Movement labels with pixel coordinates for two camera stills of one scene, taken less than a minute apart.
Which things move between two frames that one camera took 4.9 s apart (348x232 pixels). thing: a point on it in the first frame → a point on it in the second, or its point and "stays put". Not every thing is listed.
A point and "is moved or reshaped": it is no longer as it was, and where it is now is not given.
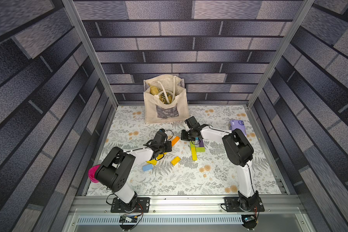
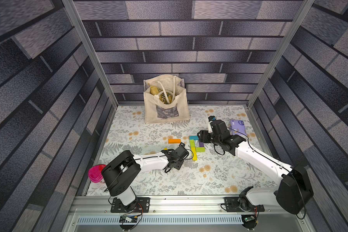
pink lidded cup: [91, 173] stays put
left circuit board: [124, 218] stays put
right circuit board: [249, 218] stays put
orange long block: [175, 140] is moved or reshaped
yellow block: [194, 154] stays put
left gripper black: [169, 144] → [180, 165]
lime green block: [200, 149] stays put
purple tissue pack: [238, 124] stays put
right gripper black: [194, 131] → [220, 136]
